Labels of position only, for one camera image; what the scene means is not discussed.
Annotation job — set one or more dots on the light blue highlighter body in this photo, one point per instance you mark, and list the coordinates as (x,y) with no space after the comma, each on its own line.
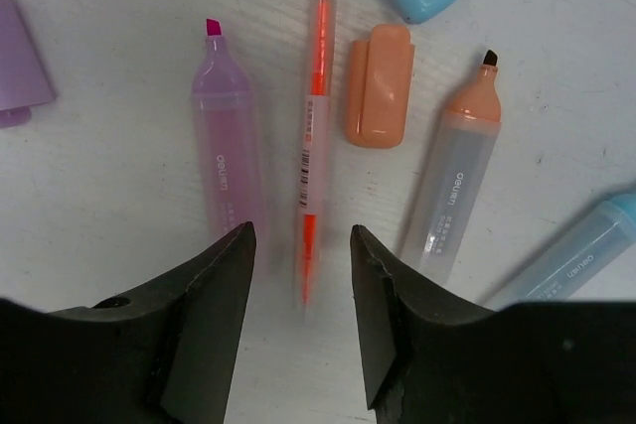
(591,244)

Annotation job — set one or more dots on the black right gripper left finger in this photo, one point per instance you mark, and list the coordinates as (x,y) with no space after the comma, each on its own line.
(162,352)

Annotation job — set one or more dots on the purple highlighter body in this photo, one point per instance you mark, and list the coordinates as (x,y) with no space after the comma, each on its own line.
(228,142)

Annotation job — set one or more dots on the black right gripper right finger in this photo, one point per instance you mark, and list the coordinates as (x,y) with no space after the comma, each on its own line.
(429,356)

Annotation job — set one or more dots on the thin orange highlighter pen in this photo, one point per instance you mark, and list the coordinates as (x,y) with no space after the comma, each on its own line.
(315,145)

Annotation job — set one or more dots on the purple highlighter cap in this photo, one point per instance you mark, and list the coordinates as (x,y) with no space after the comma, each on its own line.
(24,80)

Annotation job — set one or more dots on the orange highlighter cap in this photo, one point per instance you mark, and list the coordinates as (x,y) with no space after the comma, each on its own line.
(379,77)

